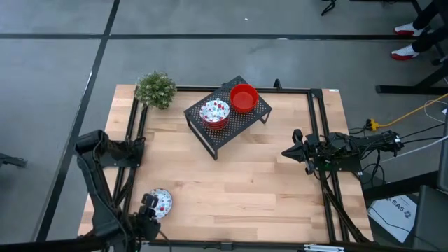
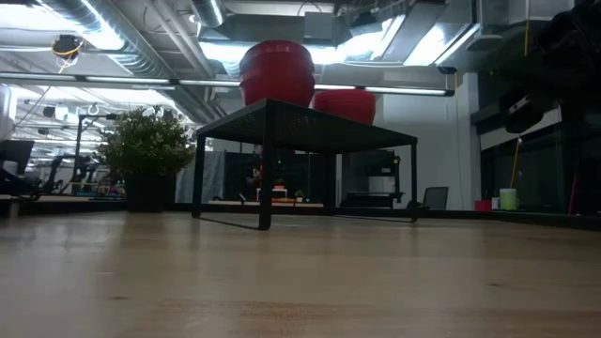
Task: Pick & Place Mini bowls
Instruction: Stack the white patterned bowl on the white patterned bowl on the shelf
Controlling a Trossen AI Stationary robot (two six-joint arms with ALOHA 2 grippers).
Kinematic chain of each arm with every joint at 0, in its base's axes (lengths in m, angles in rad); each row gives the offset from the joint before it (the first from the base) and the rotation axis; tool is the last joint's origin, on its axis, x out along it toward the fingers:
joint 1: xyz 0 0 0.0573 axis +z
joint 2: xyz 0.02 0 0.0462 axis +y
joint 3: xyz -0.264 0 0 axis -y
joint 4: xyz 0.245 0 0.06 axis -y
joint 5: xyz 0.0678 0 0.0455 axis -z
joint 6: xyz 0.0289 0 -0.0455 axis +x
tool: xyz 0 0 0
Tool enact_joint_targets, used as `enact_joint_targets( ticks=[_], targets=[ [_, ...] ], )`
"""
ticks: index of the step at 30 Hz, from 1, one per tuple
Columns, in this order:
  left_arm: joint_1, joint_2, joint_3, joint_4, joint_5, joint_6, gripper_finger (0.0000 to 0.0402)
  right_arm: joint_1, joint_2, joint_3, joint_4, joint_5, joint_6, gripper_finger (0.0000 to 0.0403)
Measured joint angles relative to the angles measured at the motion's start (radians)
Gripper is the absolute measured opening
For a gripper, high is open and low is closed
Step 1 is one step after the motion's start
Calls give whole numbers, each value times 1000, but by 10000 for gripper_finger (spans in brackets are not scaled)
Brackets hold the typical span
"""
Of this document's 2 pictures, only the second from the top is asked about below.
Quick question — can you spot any yellow extension cord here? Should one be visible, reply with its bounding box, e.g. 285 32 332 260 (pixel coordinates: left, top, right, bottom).
510 0 532 189

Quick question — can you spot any thin red stick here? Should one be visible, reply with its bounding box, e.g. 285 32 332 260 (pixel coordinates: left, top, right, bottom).
567 171 578 215

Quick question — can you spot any black equipment cart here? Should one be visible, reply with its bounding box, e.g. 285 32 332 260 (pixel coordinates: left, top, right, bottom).
342 148 405 208

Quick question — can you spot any black perforated metal rack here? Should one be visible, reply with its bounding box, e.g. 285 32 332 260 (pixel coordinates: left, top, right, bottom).
191 97 419 231

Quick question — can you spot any grey office chair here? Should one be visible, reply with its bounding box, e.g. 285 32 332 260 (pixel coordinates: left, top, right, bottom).
421 185 451 211

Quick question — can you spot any artificial green potted plant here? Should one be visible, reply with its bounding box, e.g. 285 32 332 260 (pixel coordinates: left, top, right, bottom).
95 105 197 213

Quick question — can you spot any grey fabric cover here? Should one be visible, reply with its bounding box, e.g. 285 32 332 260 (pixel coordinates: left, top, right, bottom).
176 150 226 204

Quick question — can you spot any black computer monitor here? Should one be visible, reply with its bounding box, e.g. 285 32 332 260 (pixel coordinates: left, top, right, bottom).
0 139 37 176

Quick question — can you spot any long linear light fixture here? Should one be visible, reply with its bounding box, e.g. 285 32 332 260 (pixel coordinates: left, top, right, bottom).
0 71 455 98

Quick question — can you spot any slanted ceiling light panel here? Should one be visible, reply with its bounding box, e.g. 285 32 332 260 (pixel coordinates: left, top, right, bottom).
402 22 483 67

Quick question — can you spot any black metal stand frame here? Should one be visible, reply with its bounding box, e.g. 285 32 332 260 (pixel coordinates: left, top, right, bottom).
72 112 119 196

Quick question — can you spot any green white container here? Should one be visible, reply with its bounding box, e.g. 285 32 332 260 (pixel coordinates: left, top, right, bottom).
499 187 519 211

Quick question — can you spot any long silver spiral duct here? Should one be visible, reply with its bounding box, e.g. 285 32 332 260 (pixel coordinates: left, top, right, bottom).
39 0 226 126

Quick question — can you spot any short silver spiral duct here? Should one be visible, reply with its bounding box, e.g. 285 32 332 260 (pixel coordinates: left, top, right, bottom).
190 0 226 28

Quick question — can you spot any black aluminium table frame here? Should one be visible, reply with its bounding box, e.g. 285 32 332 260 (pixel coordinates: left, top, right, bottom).
0 194 601 232

